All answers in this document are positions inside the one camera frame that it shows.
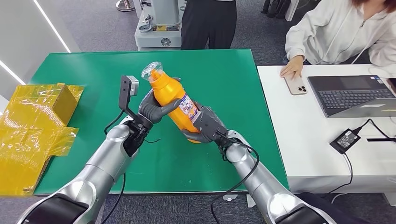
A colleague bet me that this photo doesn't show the beige smartphone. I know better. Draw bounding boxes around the beige smartphone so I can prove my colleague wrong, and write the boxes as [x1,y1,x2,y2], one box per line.
[284,75,308,96]

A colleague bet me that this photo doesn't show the standing person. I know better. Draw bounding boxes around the standing person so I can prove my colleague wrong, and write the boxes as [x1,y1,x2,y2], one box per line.
[180,0,238,50]

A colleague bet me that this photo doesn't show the black power adapter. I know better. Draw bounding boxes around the black power adapter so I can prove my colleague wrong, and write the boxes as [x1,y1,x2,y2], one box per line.
[329,129,361,155]

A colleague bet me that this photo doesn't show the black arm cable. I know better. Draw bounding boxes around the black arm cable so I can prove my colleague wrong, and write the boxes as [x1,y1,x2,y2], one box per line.
[210,131,259,224]
[100,110,126,224]

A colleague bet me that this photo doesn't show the dark grey laptop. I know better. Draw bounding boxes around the dark grey laptop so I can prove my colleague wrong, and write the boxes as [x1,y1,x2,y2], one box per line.
[307,75,396,119]

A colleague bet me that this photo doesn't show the black seat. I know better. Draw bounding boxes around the black seat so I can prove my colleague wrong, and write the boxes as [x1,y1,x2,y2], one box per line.
[297,192,372,224]

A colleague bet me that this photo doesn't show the black mains cable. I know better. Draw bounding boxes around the black mains cable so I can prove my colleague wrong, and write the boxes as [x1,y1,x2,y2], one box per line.
[328,153,354,196]

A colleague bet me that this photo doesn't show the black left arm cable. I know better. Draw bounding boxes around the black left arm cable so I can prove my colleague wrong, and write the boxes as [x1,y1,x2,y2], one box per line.
[100,110,126,224]

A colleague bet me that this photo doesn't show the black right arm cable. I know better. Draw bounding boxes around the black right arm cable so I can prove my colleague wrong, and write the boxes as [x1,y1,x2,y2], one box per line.
[210,131,259,224]

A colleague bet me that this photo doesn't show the black laptop charging cable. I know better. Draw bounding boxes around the black laptop charging cable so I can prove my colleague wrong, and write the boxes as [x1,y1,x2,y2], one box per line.
[353,119,396,140]

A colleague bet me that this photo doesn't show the seated person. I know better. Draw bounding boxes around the seated person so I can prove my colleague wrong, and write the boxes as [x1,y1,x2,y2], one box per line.
[280,0,396,79]

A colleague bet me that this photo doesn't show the round metal stand base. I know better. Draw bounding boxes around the round metal stand base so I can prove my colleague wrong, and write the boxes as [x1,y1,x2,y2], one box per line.
[115,0,136,12]

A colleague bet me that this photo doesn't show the black chair legs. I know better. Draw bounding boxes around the black chair legs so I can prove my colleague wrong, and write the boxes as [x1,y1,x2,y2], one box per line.
[261,0,291,21]

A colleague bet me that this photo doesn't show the white desk leg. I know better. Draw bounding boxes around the white desk leg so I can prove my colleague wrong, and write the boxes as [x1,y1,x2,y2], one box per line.
[382,193,396,207]

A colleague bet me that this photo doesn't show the yellow film-wrapped cardboard box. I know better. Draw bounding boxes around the yellow film-wrapped cardboard box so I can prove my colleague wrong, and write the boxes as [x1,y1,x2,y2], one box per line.
[0,83,85,197]

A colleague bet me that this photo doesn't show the orange plastic bottle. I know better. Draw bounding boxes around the orange plastic bottle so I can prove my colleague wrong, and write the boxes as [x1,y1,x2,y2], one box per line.
[141,61,202,144]

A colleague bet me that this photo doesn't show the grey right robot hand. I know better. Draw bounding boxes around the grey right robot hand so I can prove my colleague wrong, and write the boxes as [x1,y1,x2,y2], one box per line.
[181,100,230,144]

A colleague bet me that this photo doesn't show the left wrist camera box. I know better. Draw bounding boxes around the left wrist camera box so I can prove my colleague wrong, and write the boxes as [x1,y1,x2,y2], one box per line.
[119,75,141,119]

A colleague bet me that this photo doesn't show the seated person's right hand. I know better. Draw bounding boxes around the seated person's right hand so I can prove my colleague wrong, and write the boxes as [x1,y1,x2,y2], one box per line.
[280,55,304,79]

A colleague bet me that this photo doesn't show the grey machine base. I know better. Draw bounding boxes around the grey machine base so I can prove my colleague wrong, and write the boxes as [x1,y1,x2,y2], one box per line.
[134,0,183,51]

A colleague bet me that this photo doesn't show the white furniture panel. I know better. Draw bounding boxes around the white furniture panel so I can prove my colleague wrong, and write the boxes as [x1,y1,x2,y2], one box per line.
[284,0,300,22]

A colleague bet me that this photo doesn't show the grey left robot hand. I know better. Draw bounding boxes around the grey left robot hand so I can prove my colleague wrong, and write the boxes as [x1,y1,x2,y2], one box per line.
[138,90,183,124]

